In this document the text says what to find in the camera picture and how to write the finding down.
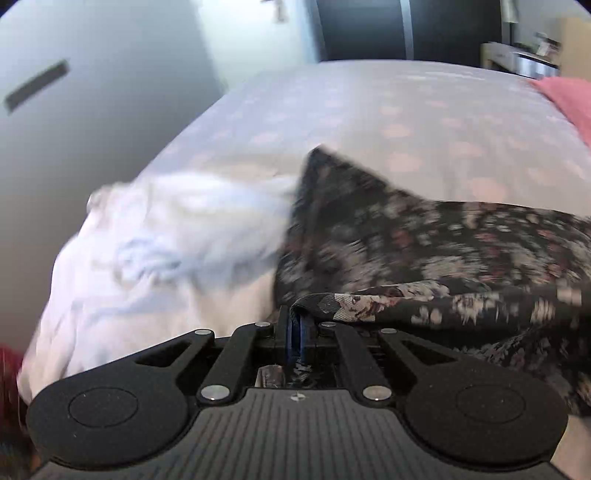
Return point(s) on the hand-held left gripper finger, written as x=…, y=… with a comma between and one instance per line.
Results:
x=291, y=339
x=302, y=341

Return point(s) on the dark floral garment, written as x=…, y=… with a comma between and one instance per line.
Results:
x=415, y=240

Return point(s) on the cream white garment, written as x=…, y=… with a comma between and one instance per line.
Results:
x=115, y=318

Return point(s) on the polka dot bed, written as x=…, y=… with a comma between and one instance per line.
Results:
x=392, y=106

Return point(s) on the white door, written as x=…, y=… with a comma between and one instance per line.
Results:
x=258, y=37

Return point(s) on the black sliding wardrobe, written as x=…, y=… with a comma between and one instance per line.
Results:
x=369, y=27

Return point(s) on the small hanging pouch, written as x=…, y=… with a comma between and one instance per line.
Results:
x=278, y=10

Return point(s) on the white nightstand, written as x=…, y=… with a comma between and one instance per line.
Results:
x=521, y=57

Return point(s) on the pink pillow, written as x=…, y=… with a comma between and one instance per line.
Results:
x=570, y=101

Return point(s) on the tan headboard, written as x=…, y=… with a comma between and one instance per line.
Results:
x=575, y=46

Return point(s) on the grey wall switch panel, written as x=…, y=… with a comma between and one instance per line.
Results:
x=36, y=86

